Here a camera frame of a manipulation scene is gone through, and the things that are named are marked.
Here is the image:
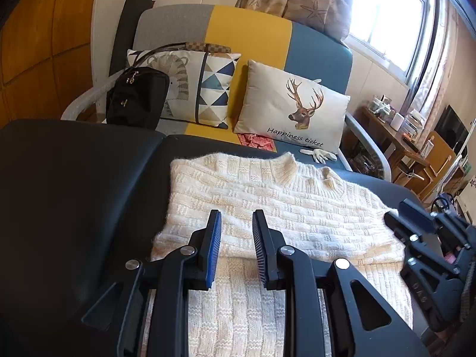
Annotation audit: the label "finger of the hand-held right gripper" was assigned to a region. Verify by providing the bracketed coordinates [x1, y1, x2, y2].
[384, 211, 462, 288]
[399, 199, 474, 254]

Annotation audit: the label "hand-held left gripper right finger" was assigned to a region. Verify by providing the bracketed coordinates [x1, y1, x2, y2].
[252, 209, 428, 357]

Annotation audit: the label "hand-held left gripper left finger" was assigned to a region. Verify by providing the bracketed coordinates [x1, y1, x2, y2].
[82, 209, 223, 357]

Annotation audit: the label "white knit sweater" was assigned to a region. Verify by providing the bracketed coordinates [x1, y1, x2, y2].
[141, 152, 413, 357]

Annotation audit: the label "person's right forearm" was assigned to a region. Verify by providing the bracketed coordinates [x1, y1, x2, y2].
[459, 283, 476, 322]

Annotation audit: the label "white leaf print box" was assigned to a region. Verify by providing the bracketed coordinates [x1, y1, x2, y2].
[457, 173, 476, 212]

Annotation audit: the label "wooden folding board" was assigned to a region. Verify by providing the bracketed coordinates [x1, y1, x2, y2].
[420, 130, 458, 194]

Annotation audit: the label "wooden side table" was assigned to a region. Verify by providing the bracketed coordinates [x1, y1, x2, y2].
[357, 106, 436, 190]

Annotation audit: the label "clear plastic drawer organizer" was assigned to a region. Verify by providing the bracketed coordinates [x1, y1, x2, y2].
[402, 109, 426, 138]

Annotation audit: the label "black television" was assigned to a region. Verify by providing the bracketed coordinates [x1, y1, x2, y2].
[435, 105, 470, 149]

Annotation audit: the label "white gloves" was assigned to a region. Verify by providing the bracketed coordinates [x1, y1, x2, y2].
[299, 148, 338, 163]

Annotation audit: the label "pink crumpled cloth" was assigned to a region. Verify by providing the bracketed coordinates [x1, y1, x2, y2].
[238, 133, 278, 153]

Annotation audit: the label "white floral curtain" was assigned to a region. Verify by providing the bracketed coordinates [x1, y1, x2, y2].
[405, 0, 462, 120]

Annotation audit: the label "deer print pillow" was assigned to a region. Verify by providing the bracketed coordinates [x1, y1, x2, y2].
[232, 59, 351, 155]

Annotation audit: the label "black handbag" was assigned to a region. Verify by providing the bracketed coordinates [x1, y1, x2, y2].
[106, 66, 170, 131]

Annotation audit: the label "window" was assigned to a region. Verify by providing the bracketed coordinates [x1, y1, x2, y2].
[342, 0, 437, 82]

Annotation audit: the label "grey yellow blue sofa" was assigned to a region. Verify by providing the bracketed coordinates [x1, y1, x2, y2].
[61, 4, 391, 183]

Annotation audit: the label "wooden wardrobe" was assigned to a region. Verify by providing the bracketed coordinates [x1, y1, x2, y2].
[0, 0, 101, 120]

